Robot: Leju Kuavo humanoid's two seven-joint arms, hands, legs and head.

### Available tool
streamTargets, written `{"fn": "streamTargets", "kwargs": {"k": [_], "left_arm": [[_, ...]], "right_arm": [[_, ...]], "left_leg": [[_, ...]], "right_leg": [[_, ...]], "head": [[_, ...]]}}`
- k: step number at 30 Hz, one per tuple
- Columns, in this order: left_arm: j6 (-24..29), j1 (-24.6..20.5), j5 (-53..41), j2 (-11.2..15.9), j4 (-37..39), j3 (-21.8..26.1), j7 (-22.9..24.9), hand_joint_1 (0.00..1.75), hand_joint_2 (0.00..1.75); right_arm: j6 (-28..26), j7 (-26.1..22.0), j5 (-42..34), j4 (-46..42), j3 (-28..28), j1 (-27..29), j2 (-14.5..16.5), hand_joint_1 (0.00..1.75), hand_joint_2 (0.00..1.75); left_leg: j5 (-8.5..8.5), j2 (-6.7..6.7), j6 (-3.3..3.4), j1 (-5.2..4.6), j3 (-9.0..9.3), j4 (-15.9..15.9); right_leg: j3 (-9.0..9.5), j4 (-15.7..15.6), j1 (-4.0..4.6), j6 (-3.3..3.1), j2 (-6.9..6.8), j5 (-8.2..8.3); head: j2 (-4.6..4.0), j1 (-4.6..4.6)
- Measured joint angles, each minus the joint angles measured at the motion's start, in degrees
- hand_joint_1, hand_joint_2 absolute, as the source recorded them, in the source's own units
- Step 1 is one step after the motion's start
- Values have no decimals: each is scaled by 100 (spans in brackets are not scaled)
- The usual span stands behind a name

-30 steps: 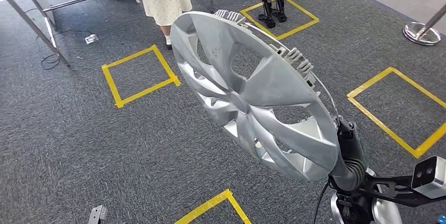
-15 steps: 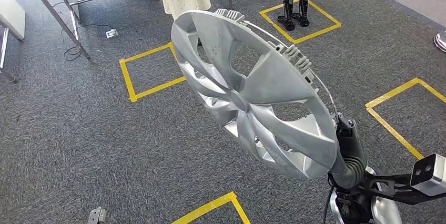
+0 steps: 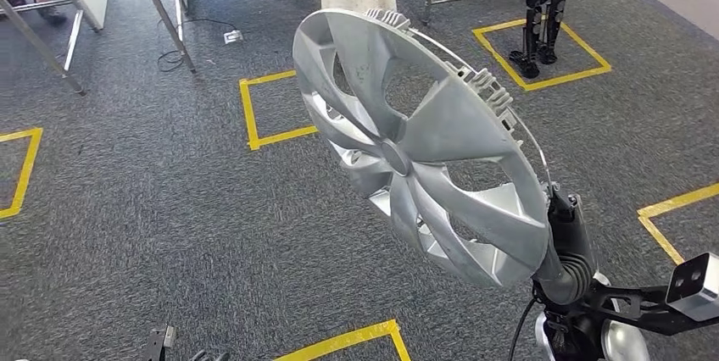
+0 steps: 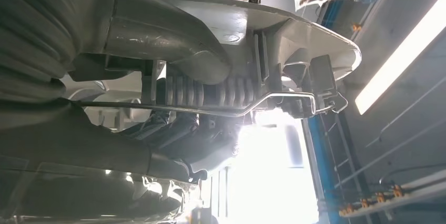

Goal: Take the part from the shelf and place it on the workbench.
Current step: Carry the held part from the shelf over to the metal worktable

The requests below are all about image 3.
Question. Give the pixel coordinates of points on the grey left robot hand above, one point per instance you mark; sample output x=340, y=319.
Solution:
x=208, y=356

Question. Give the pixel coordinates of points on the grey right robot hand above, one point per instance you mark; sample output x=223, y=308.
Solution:
x=570, y=229

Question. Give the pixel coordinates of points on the silver wheel cover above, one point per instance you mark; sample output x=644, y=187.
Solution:
x=449, y=122

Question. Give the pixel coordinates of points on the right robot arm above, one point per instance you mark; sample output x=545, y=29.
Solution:
x=623, y=341

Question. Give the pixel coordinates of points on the yellow floor tape square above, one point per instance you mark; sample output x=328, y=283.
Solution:
x=567, y=80
x=348, y=339
x=28, y=173
x=679, y=199
x=250, y=117

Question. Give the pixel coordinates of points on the grey floor outlet box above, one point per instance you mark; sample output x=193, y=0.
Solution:
x=233, y=37

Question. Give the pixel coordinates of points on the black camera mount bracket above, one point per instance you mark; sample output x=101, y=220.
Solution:
x=629, y=305

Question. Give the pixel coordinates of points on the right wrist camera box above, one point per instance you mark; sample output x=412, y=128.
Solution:
x=693, y=288

